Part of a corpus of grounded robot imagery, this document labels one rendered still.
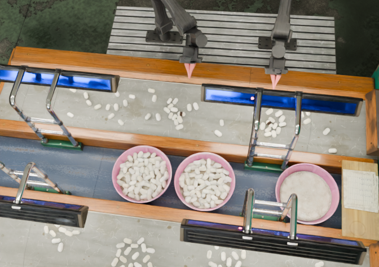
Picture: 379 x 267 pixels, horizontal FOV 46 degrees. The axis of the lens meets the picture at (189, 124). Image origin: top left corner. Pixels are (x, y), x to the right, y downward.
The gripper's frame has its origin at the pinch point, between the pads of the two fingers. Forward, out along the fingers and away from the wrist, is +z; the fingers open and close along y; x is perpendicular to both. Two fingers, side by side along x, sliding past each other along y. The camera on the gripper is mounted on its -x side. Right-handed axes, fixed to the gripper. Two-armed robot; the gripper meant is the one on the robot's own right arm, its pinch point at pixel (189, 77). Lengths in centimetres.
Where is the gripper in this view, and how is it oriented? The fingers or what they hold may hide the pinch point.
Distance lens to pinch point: 208.2
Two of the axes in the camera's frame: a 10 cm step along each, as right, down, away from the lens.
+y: 9.9, 1.0, -1.1
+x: 1.3, -2.5, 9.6
